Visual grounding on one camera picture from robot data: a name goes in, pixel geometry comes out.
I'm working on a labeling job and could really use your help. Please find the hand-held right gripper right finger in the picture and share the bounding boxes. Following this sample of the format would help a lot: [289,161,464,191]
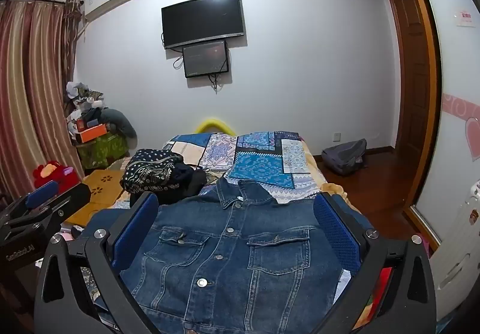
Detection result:
[313,191,437,334]

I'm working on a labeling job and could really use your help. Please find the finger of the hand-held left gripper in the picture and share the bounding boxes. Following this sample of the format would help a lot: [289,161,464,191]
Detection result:
[0,181,61,224]
[7,184,92,235]

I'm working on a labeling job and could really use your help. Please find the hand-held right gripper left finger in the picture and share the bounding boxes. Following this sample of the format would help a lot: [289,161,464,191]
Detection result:
[34,191,166,334]

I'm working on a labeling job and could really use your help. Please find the blue denim jacket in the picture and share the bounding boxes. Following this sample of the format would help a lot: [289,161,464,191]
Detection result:
[80,171,372,334]

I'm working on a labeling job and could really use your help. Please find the red plush toy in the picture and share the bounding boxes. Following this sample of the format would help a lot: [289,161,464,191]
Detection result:
[33,161,81,189]

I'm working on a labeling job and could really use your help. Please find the tan wooden lap desk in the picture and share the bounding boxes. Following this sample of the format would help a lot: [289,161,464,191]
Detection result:
[65,169,126,227]

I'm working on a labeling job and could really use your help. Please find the green patterned box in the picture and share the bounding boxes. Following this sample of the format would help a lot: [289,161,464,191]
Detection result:
[77,131,130,170]

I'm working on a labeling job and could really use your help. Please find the navy gold patterned folded cloth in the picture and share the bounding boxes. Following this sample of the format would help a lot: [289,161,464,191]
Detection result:
[125,148,188,194]

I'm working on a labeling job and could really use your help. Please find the peach fleece blanket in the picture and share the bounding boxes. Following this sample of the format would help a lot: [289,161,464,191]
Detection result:
[300,139,351,207]

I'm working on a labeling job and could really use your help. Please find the orange box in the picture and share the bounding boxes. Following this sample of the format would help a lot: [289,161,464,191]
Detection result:
[78,124,110,143]

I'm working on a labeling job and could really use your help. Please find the black folded cloth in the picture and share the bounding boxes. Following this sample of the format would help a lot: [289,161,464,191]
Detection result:
[165,163,208,205]

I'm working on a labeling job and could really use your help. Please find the grey backpack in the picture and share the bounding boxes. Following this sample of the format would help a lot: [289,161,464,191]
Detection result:
[321,139,368,175]

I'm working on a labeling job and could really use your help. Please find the red printed cloth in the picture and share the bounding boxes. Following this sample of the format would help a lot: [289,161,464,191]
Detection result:
[352,266,395,331]

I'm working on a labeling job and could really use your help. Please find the pile of clutter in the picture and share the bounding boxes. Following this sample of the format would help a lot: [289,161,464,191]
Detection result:
[65,81,106,132]

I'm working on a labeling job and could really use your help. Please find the blue patchwork bed sheet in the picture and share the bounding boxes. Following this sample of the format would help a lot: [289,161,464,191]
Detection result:
[80,130,353,323]

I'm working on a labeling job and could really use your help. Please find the striped red curtain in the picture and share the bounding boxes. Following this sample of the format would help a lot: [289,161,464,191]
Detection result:
[0,0,86,200]

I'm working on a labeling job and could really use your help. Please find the white appliance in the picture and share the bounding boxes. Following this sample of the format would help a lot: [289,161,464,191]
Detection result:
[427,178,480,320]

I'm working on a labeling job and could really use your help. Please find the brown wooden door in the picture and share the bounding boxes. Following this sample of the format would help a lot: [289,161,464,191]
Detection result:
[388,0,431,156]

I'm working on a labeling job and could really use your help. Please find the yellow ring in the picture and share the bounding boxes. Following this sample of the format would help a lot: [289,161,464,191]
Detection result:
[197,117,237,136]

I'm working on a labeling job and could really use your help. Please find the pink heart wall decal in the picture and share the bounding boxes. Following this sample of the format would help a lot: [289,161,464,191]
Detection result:
[440,92,480,163]

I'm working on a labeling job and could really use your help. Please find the small black wall monitor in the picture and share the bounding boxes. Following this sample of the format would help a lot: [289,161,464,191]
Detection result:
[182,39,230,79]

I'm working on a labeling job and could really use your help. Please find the brown wooden door frame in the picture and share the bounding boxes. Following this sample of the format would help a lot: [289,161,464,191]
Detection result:
[392,0,442,252]

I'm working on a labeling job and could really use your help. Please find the black wall television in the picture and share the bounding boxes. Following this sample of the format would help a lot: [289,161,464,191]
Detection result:
[161,0,246,50]

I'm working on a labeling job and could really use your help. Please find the small wall sign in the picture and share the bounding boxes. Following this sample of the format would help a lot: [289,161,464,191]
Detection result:
[455,8,477,27]

